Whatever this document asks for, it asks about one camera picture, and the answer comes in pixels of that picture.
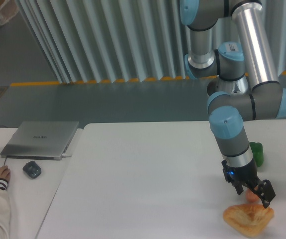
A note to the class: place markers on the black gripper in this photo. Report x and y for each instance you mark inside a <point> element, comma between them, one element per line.
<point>247,176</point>

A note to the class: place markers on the triangular golden bread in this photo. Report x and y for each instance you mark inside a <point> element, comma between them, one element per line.
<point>248,219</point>

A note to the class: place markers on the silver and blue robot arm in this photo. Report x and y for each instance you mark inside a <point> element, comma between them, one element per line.
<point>248,86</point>

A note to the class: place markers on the person's hand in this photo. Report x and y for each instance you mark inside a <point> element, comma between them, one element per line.
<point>5,173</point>

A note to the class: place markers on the brown egg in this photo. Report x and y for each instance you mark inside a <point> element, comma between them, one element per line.
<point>251,197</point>

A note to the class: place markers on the green bell pepper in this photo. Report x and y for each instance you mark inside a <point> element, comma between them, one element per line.
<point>258,153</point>

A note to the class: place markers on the silver closed laptop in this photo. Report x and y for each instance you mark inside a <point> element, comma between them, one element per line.
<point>47,140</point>

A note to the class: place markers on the dark grey 3D mouse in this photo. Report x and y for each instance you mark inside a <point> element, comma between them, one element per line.
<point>32,169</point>

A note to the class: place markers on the corrugated metal panel barrier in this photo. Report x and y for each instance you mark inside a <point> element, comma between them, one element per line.
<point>87,40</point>

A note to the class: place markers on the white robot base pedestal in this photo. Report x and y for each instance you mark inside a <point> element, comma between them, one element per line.
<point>212,87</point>

